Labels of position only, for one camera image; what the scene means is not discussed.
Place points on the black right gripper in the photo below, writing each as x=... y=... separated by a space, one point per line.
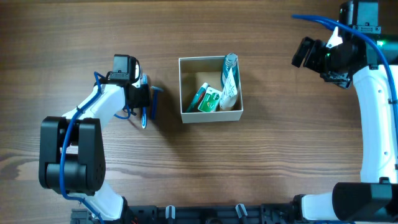
x=311 y=55

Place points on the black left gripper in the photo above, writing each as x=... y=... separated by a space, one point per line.
x=140 y=99

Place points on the blue white toothbrush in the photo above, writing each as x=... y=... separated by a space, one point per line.
x=144 y=119

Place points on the blue disposable razor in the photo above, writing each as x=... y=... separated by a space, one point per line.
x=156 y=91

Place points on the red green toothpaste tube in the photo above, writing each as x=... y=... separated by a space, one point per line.
x=197 y=97

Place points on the green white soap box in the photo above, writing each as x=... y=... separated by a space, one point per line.
x=210 y=100

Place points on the teal mouthwash bottle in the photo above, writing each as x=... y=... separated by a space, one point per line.
x=230 y=62

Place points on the white cream tube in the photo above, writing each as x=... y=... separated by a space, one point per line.
x=229 y=94

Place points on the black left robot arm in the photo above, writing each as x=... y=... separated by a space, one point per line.
x=72 y=161

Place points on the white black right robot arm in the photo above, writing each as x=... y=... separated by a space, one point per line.
x=357 y=55

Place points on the white open cardboard box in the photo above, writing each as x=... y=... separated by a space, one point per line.
x=195 y=71

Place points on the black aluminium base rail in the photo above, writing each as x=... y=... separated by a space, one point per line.
x=255 y=214

